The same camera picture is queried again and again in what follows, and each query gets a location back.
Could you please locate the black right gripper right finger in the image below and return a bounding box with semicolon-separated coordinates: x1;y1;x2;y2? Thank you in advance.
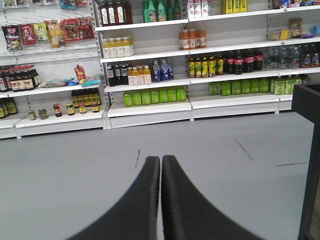
161;155;260;240

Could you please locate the black produce display table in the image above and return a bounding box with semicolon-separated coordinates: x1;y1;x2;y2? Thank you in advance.
291;83;320;240

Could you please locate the white store shelving unit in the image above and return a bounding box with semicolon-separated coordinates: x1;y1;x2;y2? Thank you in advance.
0;0;320;139

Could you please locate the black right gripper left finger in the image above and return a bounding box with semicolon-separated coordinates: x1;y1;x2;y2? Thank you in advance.
70;156;160;240

